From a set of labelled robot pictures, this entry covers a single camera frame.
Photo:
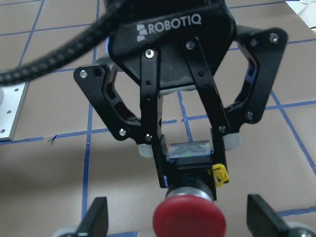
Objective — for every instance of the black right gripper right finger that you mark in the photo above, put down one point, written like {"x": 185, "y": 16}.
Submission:
{"x": 263, "y": 221}

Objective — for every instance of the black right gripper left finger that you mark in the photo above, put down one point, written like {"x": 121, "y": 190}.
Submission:
{"x": 96, "y": 221}

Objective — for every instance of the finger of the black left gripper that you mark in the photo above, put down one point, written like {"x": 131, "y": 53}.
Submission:
{"x": 264, "y": 50}
{"x": 97, "y": 82}

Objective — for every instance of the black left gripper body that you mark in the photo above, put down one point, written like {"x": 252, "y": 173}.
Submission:
{"x": 164, "y": 25}

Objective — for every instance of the red emergency stop button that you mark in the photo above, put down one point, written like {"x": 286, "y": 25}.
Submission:
{"x": 188, "y": 209}

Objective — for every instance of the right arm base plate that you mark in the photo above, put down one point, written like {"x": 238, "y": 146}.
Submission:
{"x": 11, "y": 102}

